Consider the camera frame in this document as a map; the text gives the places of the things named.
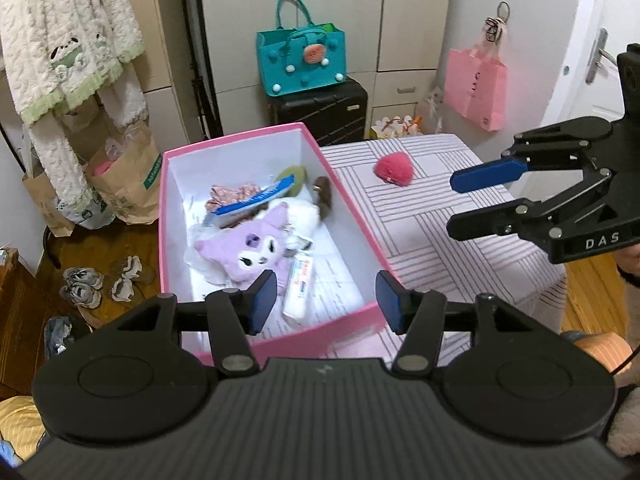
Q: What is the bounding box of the striped white tablecloth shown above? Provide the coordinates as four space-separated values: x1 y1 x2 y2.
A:
319 132 569 361

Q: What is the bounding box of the black suitcase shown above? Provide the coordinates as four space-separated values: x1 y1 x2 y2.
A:
268 78 368 146

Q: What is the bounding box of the beige wardrobe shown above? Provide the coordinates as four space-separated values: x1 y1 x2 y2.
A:
130 0 449 151

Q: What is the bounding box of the door handle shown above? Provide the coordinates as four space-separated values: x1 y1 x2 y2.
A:
585 27 617 84

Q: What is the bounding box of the purple plush cat toy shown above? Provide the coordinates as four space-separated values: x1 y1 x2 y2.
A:
193 198 321 295

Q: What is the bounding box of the brown paper bag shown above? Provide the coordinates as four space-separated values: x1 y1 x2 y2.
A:
86 122 163 224

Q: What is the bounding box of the red fluffy plush ball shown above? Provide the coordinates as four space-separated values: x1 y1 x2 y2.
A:
373 152 414 186

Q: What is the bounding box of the blue wet wipes pack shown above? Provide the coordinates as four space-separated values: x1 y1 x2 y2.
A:
213 174 295 217

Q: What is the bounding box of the grey slipper pair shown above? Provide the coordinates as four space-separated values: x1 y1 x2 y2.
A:
60 256 143 310

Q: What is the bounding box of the pink scrunchie in box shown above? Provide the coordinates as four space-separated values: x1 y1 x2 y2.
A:
205 183 262 211

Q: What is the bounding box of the teal felt handbag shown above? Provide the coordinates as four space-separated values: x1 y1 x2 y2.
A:
256 0 347 98

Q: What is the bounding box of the pink paper bag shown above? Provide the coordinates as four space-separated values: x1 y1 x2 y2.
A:
444 49 509 132

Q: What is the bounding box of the yellow white gift bag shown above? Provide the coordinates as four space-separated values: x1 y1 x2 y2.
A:
369 115 422 140

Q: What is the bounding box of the pink storage box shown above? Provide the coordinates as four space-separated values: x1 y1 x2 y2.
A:
158 122 387 360

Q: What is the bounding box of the white tube in box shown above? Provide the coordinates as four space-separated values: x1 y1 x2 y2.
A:
282 252 314 324

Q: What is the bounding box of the cream knitted cardigan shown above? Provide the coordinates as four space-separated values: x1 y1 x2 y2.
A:
1 0 149 214

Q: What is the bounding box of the green brown plush in box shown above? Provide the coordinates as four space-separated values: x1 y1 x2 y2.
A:
276 166 332 220

